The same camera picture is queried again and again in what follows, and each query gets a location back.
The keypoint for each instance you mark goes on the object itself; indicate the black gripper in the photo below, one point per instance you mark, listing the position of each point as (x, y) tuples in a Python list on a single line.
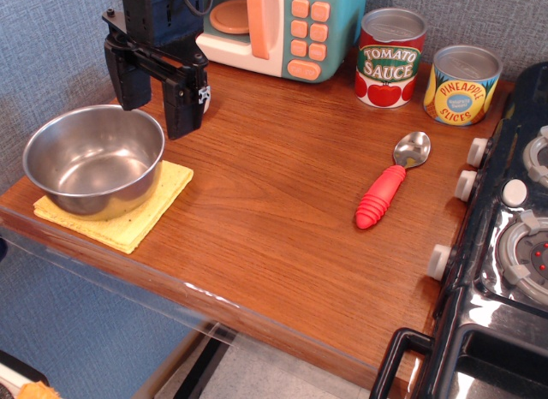
[(142, 33)]

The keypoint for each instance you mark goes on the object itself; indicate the stainless steel bowl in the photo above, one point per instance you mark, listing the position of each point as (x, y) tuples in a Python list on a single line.
[(97, 162)]

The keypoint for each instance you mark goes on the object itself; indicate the folded yellow cloth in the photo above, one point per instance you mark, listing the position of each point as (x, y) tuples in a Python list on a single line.
[(124, 233)]

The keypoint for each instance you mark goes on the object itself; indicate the white round dough ball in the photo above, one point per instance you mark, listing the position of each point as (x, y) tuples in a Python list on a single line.
[(206, 105)]

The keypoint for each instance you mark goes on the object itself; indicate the teal toy microwave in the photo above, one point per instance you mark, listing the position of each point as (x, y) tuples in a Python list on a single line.
[(305, 40)]

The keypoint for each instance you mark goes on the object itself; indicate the tomato sauce can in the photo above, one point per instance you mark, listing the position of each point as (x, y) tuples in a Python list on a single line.
[(388, 58)]

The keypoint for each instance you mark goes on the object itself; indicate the pineapple slices can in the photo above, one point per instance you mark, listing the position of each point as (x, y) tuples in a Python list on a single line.
[(461, 84)]

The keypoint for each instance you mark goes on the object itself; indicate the black toy stove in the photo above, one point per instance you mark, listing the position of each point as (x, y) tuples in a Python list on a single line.
[(490, 333)]

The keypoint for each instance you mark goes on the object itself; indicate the red handled metal spoon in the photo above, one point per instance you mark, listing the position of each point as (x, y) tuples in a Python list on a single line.
[(410, 151)]

